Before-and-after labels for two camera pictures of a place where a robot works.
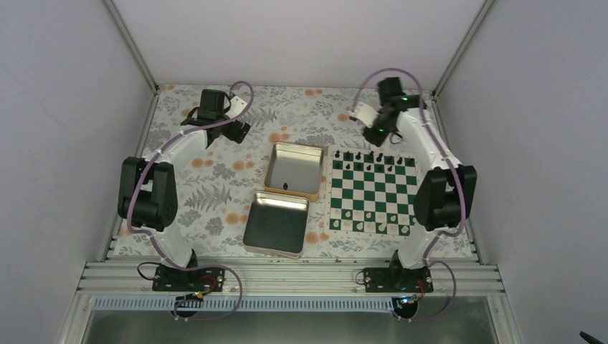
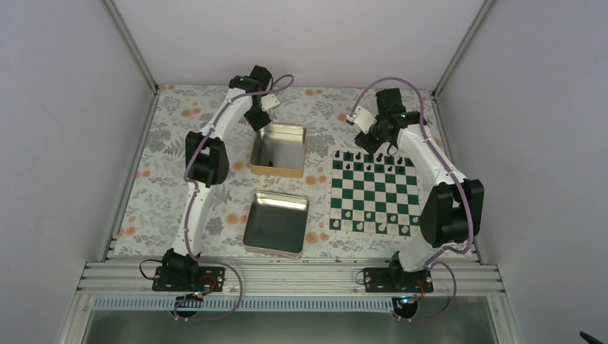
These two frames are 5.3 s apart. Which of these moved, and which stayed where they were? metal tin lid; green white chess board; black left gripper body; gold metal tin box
Moved: gold metal tin box; black left gripper body
Stayed: metal tin lid; green white chess board
